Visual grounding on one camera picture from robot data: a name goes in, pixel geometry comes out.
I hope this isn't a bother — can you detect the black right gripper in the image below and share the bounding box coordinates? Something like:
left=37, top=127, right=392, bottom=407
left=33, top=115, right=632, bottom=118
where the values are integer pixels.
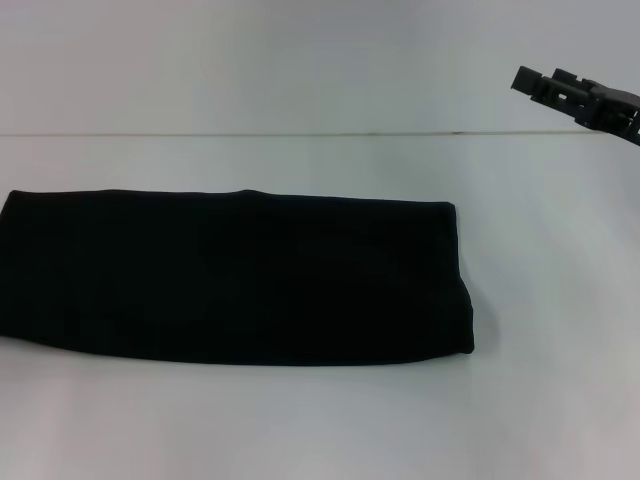
left=509, top=65, right=640, bottom=147

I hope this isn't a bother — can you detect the black shirt with FREE print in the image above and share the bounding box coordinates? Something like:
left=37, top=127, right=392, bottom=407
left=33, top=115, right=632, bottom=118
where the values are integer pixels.
left=0, top=188, right=476, bottom=366

